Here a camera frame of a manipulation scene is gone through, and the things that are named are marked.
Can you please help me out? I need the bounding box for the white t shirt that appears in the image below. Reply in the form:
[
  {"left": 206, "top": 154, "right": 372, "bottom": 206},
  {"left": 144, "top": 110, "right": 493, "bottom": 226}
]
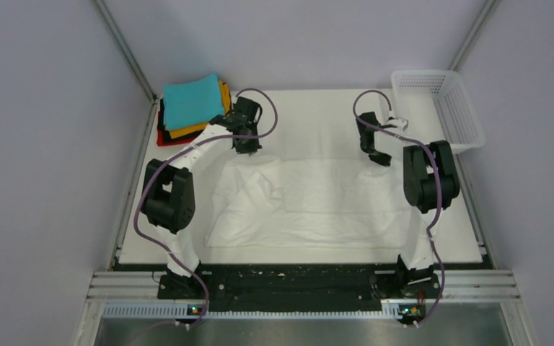
[{"left": 206, "top": 156, "right": 414, "bottom": 249}]

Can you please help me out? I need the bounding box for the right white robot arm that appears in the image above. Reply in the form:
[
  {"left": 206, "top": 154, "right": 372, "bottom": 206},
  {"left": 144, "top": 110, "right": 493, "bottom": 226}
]
[{"left": 354, "top": 112, "right": 460, "bottom": 297}]

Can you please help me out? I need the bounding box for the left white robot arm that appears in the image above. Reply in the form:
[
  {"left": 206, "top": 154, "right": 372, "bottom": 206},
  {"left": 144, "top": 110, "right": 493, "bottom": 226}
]
[{"left": 133, "top": 97, "right": 263, "bottom": 298}]

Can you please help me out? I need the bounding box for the folded cyan t shirt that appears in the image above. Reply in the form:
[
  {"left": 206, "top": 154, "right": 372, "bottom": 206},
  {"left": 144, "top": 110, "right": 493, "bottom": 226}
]
[{"left": 163, "top": 74, "right": 225, "bottom": 130}]

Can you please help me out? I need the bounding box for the white plastic basket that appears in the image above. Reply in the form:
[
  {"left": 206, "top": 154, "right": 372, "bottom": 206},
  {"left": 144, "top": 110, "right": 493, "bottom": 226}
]
[{"left": 391, "top": 69, "right": 486, "bottom": 154}]

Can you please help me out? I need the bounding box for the folded black t shirt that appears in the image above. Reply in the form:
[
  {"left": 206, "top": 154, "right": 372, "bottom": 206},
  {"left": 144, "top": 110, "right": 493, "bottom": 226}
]
[{"left": 157, "top": 99, "right": 168, "bottom": 132}]

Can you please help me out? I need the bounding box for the folded red t shirt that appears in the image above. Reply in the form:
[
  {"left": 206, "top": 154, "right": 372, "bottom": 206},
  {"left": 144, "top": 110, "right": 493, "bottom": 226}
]
[{"left": 157, "top": 130, "right": 202, "bottom": 147}]

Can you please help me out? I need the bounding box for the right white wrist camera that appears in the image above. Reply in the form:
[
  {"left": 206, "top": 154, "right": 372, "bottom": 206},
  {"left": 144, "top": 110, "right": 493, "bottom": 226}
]
[{"left": 386, "top": 116, "right": 409, "bottom": 133}]

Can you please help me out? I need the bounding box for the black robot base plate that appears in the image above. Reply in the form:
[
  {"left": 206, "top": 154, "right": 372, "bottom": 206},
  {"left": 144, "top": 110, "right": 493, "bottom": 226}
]
[{"left": 157, "top": 264, "right": 440, "bottom": 313}]

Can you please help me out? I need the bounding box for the aluminium frame rail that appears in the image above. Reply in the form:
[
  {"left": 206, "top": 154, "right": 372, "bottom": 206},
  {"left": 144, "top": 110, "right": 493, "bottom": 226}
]
[{"left": 87, "top": 270, "right": 521, "bottom": 303}]

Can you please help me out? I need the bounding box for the white slotted cable duct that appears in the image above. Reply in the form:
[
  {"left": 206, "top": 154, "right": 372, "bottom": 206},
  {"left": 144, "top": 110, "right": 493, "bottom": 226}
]
[{"left": 102, "top": 301, "right": 422, "bottom": 320}]

